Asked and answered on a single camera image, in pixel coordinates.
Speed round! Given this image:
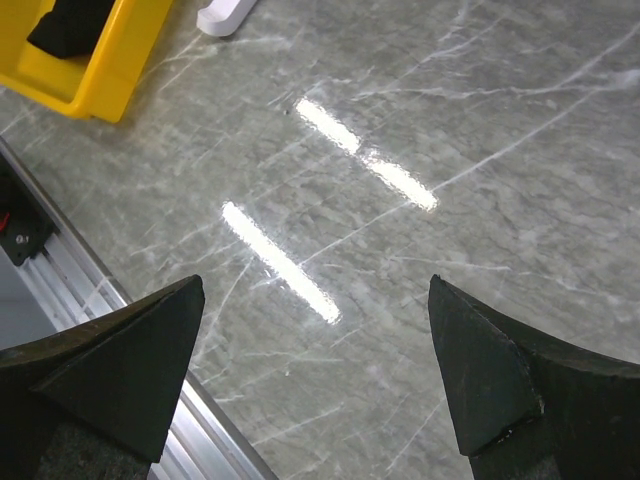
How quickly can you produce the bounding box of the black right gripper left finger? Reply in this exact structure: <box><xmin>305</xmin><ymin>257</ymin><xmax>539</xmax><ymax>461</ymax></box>
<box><xmin>1</xmin><ymin>275</ymin><xmax>205</xmax><ymax>479</ymax></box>

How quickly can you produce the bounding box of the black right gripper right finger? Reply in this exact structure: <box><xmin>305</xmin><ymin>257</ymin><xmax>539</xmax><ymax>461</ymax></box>
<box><xmin>428</xmin><ymin>276</ymin><xmax>639</xmax><ymax>479</ymax></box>

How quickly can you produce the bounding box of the black underwear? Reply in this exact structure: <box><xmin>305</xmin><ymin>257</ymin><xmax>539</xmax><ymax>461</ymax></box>
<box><xmin>27</xmin><ymin>0</ymin><xmax>115</xmax><ymax>60</ymax></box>

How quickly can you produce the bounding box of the yellow plastic tray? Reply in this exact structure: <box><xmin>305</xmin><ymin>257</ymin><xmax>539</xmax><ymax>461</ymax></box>
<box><xmin>1</xmin><ymin>1</ymin><xmax>172</xmax><ymax>123</ymax></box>

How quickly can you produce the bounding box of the white rack left foot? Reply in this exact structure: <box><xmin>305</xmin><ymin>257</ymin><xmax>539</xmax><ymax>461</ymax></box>
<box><xmin>196</xmin><ymin>0</ymin><xmax>257</xmax><ymax>37</ymax></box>

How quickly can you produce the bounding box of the aluminium table edge rail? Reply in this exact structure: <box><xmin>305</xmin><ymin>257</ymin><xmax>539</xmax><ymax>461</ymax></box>
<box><xmin>1</xmin><ymin>141</ymin><xmax>276</xmax><ymax>479</ymax></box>

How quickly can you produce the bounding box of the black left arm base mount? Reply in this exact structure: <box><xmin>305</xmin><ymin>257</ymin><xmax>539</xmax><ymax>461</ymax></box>
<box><xmin>1</xmin><ymin>157</ymin><xmax>55</xmax><ymax>267</ymax></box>

